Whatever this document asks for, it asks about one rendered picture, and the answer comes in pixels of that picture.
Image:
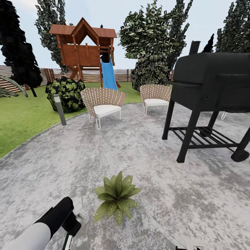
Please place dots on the charcoal grill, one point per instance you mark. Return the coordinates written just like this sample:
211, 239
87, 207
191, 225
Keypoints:
209, 81

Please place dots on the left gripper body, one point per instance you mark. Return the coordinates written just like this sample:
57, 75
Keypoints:
72, 227

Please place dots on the bush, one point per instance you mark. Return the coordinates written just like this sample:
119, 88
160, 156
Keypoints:
152, 68
4, 92
69, 92

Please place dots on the insectifuge atomizer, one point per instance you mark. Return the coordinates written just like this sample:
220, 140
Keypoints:
68, 242

